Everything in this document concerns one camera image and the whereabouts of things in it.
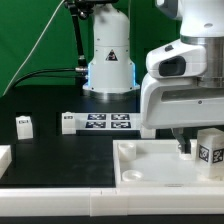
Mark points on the white front fence wall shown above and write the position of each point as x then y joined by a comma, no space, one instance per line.
111,202

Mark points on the white square table top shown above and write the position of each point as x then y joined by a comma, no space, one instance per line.
157,163

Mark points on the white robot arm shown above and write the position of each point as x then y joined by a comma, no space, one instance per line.
111,72

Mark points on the white fence wall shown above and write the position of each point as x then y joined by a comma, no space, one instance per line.
5,158
111,202

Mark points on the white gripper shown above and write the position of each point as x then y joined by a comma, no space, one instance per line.
178,103

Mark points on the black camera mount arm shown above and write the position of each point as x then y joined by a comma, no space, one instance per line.
81,10

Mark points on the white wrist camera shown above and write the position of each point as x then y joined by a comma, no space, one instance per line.
176,59

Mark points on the white left fence wall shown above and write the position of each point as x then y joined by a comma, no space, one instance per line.
5,158

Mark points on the white marker base plate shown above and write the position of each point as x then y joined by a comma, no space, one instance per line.
107,121

